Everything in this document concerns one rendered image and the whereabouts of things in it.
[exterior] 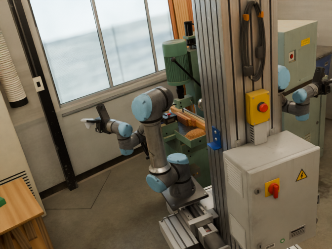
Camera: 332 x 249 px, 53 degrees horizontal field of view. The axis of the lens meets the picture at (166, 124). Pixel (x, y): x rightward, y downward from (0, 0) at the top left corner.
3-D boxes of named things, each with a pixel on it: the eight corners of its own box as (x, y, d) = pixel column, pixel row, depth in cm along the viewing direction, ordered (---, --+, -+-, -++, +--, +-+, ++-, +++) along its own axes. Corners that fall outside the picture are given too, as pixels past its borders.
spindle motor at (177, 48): (163, 83, 255) (157, 42, 242) (183, 77, 262) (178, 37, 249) (174, 88, 240) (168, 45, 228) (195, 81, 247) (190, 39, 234)
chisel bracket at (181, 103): (175, 108, 261) (173, 99, 257) (189, 103, 266) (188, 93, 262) (179, 111, 255) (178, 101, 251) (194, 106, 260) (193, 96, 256)
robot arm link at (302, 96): (290, 103, 193) (290, 89, 189) (302, 97, 198) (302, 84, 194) (303, 106, 186) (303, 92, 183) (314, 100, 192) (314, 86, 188)
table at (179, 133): (143, 125, 276) (142, 119, 274) (175, 114, 287) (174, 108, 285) (179, 153, 226) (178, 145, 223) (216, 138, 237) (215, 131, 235)
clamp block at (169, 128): (154, 131, 256) (152, 120, 252) (170, 126, 261) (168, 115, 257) (163, 138, 243) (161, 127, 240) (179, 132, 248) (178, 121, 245)
